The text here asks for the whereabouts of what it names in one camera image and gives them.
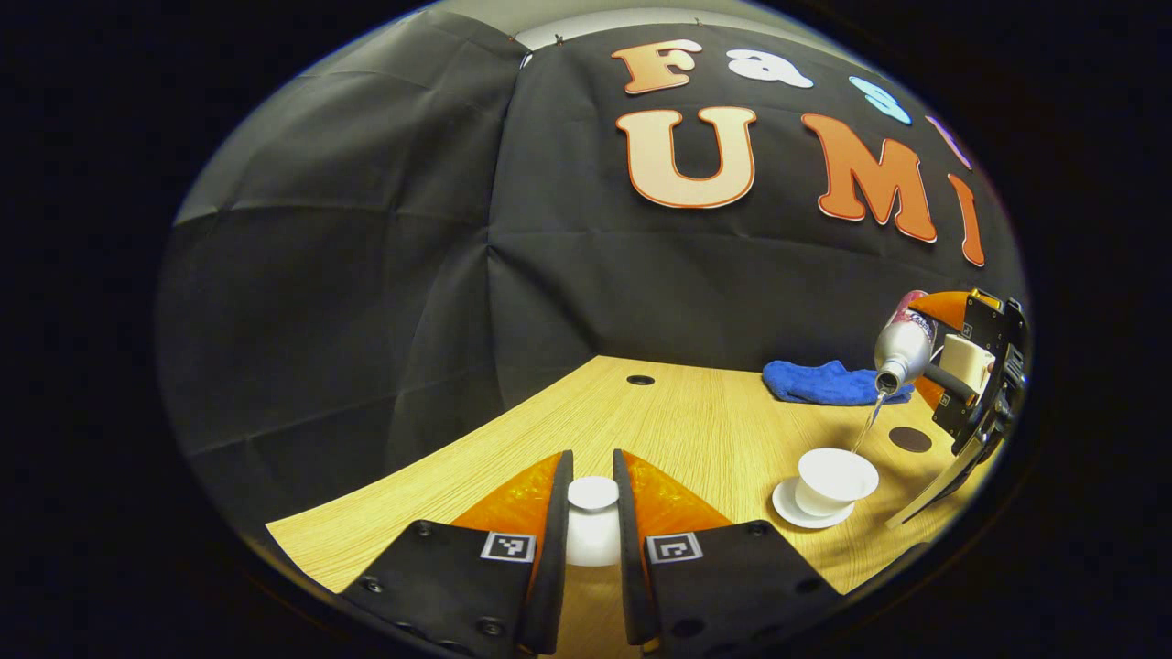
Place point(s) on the white saucer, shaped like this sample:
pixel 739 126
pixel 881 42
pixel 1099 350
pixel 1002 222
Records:
pixel 787 508

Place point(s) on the black table grommet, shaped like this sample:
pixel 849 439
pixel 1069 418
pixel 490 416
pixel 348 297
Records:
pixel 641 380

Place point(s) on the silver water bottle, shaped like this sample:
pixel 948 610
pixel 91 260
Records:
pixel 902 348

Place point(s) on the blue towel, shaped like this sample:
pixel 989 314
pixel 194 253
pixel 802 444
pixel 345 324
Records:
pixel 824 383

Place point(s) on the white teacup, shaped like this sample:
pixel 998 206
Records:
pixel 833 476

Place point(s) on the white toaster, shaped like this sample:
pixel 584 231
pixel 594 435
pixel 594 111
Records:
pixel 963 361

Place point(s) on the dark round coaster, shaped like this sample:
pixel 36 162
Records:
pixel 910 439

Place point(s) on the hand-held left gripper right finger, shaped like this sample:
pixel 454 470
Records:
pixel 627 549

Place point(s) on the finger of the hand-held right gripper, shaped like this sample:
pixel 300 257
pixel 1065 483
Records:
pixel 984 325
pixel 957 419

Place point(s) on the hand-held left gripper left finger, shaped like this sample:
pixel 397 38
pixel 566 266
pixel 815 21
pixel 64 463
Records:
pixel 557 549

